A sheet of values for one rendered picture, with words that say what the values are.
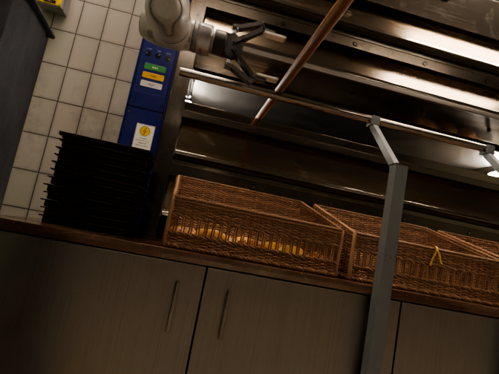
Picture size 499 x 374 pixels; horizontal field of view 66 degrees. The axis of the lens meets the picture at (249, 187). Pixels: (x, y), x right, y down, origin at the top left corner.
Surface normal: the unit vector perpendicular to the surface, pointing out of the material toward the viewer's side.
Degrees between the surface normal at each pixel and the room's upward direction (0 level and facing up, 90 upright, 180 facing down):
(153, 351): 90
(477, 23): 90
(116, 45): 90
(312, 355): 90
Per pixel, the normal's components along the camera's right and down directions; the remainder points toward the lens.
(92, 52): 0.18, -0.11
